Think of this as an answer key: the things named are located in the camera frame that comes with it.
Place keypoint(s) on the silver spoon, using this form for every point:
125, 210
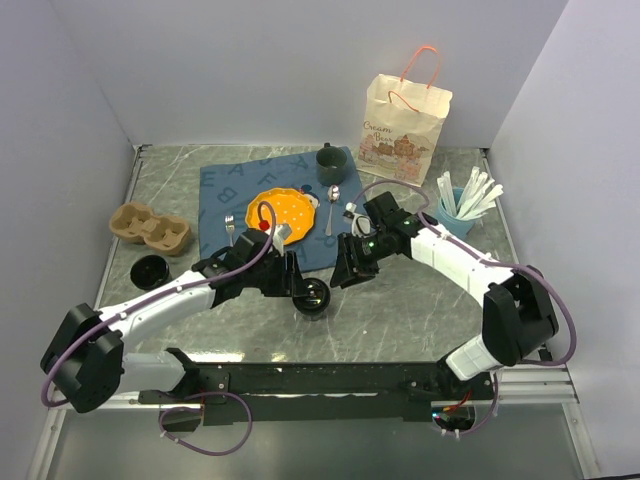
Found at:
333, 195

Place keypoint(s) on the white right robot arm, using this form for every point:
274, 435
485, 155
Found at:
517, 313

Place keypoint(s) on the dark green mug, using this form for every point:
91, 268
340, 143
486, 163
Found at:
331, 165

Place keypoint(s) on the brown cardboard cup carrier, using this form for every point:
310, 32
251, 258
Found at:
137, 223

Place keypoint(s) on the bear figure coaster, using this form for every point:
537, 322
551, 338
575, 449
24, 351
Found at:
307, 191

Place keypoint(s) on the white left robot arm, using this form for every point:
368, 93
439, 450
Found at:
90, 359

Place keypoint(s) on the aluminium frame rail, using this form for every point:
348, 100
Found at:
530, 385

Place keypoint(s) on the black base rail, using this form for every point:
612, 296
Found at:
231, 392

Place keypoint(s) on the silver fork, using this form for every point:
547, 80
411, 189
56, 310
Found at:
230, 228

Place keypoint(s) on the light blue straw cup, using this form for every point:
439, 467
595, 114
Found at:
457, 227

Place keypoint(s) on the white wrapped straw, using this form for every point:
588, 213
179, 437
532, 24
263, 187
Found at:
488, 202
476, 181
447, 193

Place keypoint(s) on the dark translucent coffee cup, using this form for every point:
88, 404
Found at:
311, 309

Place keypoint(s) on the cream paper gift bag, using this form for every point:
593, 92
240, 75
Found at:
402, 123

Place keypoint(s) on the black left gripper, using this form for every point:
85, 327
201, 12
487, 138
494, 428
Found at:
290, 279

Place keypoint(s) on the blue letter placemat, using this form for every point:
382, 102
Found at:
227, 189

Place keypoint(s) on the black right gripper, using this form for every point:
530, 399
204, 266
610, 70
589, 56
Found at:
347, 271

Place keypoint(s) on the orange dotted plate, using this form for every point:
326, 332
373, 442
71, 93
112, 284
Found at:
282, 206

